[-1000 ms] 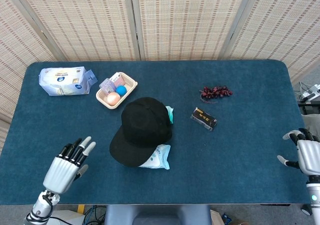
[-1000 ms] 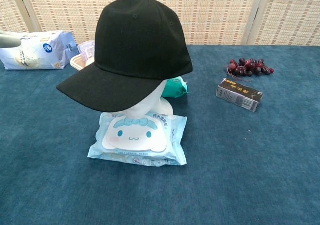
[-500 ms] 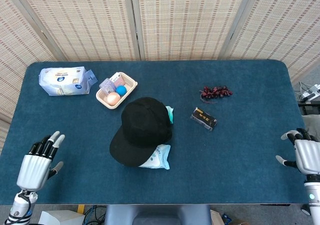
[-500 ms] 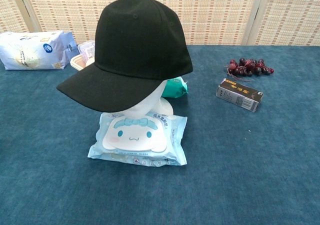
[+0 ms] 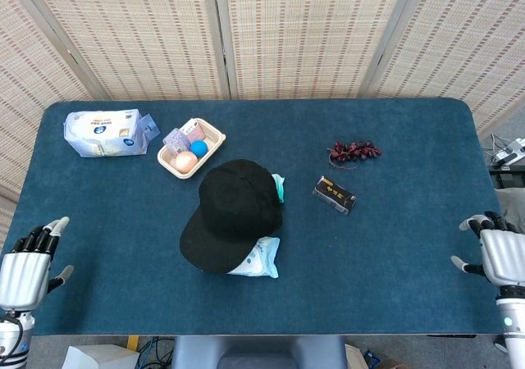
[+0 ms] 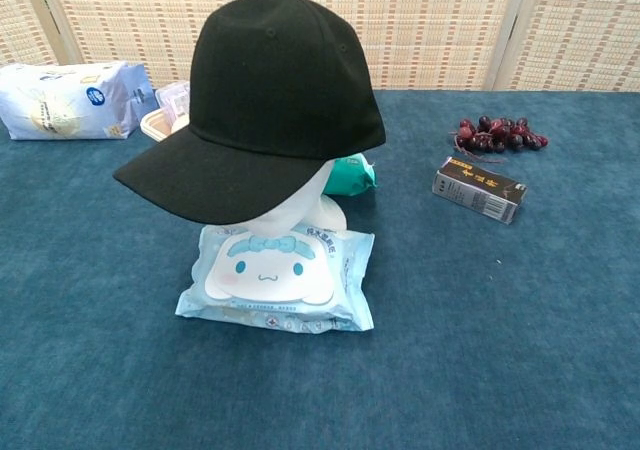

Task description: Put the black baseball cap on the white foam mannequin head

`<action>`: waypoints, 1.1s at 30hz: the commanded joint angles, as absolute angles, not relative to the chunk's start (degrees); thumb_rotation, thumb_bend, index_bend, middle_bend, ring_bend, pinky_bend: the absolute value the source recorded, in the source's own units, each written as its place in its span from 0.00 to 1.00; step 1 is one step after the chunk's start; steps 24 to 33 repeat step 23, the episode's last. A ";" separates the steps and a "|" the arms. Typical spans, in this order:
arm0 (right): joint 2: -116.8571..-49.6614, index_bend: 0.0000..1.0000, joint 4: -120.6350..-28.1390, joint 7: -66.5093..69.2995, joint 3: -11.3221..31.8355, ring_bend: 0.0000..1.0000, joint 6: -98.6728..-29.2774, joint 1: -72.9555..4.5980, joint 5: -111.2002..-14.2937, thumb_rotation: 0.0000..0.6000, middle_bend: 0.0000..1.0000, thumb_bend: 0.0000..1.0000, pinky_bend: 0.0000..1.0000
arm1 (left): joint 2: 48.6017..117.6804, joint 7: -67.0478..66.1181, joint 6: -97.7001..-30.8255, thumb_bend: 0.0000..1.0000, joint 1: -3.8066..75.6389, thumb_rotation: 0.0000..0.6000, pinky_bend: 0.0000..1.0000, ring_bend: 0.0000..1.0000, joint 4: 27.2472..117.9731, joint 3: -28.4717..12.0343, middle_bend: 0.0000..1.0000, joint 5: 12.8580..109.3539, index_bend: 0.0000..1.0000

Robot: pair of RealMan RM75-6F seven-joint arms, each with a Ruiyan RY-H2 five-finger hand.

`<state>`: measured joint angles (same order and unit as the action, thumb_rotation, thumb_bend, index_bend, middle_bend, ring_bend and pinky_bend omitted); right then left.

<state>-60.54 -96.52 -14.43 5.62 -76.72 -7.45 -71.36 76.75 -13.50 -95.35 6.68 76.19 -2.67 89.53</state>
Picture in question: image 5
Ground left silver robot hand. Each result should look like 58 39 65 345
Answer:
0 216 75 312

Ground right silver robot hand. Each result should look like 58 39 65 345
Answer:
450 211 525 288

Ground black baseball cap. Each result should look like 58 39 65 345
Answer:
179 158 284 275

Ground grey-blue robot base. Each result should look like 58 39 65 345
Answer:
170 335 348 369

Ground grey cloth bundle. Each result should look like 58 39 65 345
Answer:
494 187 525 235

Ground white power strip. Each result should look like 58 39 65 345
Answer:
491 137 525 166

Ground white cardboard box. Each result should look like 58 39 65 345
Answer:
61 344 140 369

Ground blue felt table cover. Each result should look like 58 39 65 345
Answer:
0 98 512 337

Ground pale blue tissue pack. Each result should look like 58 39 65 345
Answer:
62 108 161 158

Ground brown cardboard box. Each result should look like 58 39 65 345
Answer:
344 343 407 369

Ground black rectangular box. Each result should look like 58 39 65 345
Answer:
312 175 358 216

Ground dark red grape bunch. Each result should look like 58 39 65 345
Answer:
326 139 382 170

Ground peach egg-shaped ball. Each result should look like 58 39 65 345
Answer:
175 151 199 172

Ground clear purple small box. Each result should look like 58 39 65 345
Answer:
162 127 192 155

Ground pink small box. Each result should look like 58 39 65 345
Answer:
180 119 206 144

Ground green wet wipes pack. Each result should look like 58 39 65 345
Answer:
271 172 286 204

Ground beige plastic tray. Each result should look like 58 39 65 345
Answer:
157 117 227 180

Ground blue cartoon wet wipes pack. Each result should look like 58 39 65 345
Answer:
227 235 281 280

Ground bamboo folding screen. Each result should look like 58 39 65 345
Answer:
0 0 525 239

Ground blue floor cables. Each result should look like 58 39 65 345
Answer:
137 335 176 369

